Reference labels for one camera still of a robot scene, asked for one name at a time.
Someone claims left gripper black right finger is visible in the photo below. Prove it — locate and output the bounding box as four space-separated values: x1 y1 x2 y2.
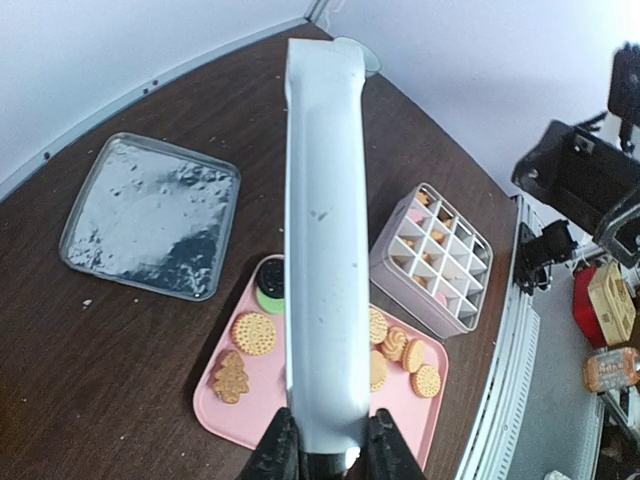
360 408 425 480

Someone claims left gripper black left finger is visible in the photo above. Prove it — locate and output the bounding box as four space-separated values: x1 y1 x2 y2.
239 407 300 480

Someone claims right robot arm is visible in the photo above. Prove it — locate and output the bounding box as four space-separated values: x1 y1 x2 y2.
511 43 639 294

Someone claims pink plastic tray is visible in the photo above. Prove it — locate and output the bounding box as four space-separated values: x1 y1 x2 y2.
193 274 449 468

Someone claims round dotted biscuit bottom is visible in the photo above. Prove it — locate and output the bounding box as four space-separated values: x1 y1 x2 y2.
410 364 441 398

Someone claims round dotted biscuit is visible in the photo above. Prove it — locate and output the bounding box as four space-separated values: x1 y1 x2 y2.
410 364 441 398
231 312 277 356

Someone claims brown leaf cookie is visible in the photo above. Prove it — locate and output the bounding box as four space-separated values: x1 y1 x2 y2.
212 350 250 404

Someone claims round dotted biscuit top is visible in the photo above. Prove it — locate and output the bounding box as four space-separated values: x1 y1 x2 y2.
231 312 277 356

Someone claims black sandwich cookie right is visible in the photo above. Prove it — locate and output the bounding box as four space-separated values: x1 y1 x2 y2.
257 258 284 300

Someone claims silver divided cookie tin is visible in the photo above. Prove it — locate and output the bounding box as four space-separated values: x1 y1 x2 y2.
369 183 493 339

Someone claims orange drink bottle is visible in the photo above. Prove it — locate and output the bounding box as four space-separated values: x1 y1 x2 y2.
583 347 639 393

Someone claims cream cookie tin box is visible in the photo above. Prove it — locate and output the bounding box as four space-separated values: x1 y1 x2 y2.
573 262 636 349

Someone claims celadon ceramic bowl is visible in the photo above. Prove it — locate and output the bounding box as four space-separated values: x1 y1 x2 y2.
334 36 382 78

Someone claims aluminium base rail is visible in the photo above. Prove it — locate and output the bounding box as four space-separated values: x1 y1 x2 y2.
457 194 546 480

